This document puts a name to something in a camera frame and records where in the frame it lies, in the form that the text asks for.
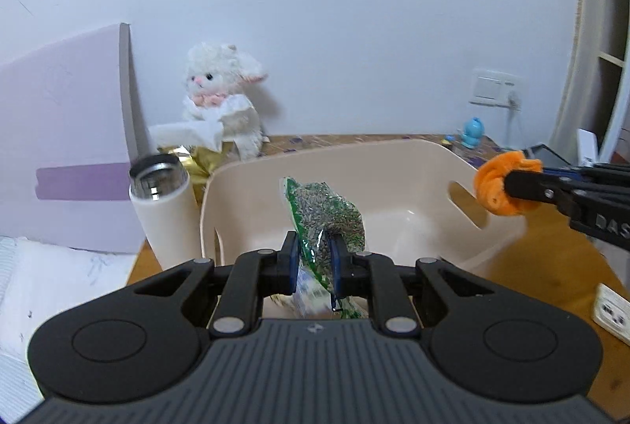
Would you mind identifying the blue toy figure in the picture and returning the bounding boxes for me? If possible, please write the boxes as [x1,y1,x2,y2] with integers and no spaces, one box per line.
[461,116,486,150]

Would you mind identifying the beige plastic basket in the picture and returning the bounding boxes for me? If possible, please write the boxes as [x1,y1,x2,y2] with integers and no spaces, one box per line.
[199,138,528,321]

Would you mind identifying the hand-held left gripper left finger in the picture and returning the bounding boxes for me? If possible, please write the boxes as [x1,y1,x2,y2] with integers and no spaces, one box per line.
[129,231,300,339]

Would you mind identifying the white shelf frame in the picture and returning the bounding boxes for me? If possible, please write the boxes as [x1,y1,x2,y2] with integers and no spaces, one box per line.
[548,0,630,165]

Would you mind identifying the white power strip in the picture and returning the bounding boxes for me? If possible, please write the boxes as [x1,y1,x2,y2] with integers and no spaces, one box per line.
[591,283,630,347]

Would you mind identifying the white tissue paper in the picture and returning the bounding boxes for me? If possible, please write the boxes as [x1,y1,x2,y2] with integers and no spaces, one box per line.
[148,95,256,153]

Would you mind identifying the white wall switch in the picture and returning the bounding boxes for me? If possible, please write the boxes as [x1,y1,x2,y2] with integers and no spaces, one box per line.
[470,68,523,110]

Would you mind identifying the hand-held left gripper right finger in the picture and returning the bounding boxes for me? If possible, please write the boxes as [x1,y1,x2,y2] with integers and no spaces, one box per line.
[327,232,499,337]

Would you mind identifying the green seed packet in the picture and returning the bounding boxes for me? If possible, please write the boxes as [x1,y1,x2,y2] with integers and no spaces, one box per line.
[280,177,368,319]

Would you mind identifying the orange plush toy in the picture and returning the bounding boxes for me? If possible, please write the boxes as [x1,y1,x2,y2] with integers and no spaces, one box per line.
[474,151,544,217]

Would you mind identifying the white plush bunny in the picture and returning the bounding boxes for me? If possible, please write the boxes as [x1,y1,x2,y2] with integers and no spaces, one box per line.
[182,42,271,160]

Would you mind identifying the white charger adapter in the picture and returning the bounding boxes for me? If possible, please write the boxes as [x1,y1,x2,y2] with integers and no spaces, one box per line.
[576,128,599,167]

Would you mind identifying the white thermos bottle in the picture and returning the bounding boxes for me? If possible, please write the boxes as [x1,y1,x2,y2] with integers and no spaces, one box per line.
[129,154,206,271]

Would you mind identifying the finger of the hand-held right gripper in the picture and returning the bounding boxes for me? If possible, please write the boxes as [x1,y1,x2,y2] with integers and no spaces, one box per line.
[541,162,630,191]
[503,169,591,221]

